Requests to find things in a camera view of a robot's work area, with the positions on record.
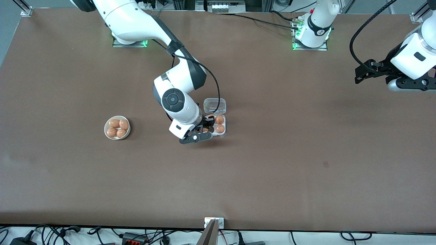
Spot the clear plastic egg box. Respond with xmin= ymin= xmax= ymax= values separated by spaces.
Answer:
xmin=201 ymin=98 xmax=227 ymax=138

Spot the white round bowl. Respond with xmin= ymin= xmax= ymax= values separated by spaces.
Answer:
xmin=104 ymin=116 xmax=131 ymax=140

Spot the white power strip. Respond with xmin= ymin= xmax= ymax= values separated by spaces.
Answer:
xmin=211 ymin=1 xmax=246 ymax=13

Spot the black orange connector block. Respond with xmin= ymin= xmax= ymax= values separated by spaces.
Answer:
xmin=122 ymin=232 xmax=147 ymax=245

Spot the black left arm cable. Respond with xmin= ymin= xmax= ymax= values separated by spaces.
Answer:
xmin=349 ymin=0 xmax=398 ymax=67

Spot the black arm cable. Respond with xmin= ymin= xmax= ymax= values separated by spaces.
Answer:
xmin=349 ymin=0 xmax=398 ymax=67
xmin=170 ymin=54 xmax=220 ymax=114

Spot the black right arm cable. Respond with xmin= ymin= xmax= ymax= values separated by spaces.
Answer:
xmin=170 ymin=54 xmax=220 ymax=114

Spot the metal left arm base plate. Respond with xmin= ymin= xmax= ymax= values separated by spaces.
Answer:
xmin=292 ymin=17 xmax=328 ymax=51

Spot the metal camera mount plate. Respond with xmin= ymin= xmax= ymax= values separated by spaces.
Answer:
xmin=204 ymin=217 xmax=224 ymax=228

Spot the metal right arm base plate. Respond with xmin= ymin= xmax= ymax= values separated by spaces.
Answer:
xmin=112 ymin=32 xmax=149 ymax=48

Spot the aluminium camera pole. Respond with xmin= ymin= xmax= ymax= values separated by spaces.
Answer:
xmin=197 ymin=219 xmax=219 ymax=245

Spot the thin black table cable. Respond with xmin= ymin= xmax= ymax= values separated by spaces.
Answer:
xmin=218 ymin=13 xmax=300 ymax=30

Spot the black looped cable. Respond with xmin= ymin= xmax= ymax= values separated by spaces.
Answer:
xmin=341 ymin=231 xmax=372 ymax=241

